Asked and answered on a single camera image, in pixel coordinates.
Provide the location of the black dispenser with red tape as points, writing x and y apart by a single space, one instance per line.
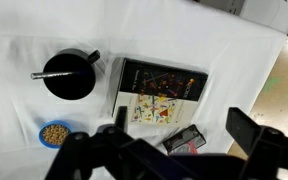
184 138

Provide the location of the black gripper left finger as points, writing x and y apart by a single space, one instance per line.
121 117

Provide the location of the brown wooden table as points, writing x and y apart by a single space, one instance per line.
280 110

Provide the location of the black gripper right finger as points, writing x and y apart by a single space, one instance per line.
242 128

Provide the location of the white table cloth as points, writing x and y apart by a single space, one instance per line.
184 40

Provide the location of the blue bowl of grains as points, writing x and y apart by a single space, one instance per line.
54 134

